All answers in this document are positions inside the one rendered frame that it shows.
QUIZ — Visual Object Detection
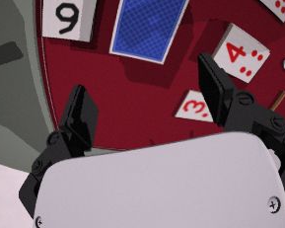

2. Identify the tan flat bar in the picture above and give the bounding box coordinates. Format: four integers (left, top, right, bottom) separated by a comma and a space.
271, 91, 285, 111

